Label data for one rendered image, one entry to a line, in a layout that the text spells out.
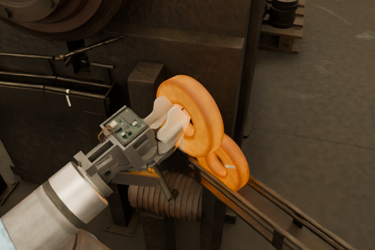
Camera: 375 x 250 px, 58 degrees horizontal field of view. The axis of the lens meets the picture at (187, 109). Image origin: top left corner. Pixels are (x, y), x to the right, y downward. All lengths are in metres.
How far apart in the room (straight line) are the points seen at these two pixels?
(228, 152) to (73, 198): 0.36
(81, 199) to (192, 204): 0.50
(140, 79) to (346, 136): 1.39
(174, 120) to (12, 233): 0.28
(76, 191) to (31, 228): 0.07
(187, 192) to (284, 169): 0.87
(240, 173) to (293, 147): 1.13
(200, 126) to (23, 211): 0.29
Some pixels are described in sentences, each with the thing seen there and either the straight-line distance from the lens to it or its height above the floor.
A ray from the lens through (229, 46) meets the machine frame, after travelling 0.89.
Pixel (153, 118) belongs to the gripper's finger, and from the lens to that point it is 0.59.
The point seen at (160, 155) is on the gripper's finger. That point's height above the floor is 0.91.
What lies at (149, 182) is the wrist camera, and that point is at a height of 0.83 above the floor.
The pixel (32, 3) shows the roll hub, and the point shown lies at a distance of 0.82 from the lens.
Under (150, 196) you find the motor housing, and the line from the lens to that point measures 0.99.
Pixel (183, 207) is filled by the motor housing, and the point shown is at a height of 0.50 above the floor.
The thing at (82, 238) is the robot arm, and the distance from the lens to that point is 0.63.
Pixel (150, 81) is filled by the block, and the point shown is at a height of 0.80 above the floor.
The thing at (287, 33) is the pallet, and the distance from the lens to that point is 2.54.
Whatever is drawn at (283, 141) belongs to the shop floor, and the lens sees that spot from 1.89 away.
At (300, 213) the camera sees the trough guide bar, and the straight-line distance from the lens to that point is 0.77.
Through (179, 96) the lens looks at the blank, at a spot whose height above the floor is 0.96.
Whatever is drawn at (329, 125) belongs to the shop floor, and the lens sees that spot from 2.06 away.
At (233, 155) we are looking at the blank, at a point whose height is 0.77.
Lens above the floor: 1.33
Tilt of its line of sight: 42 degrees down
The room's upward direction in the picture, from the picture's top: straight up
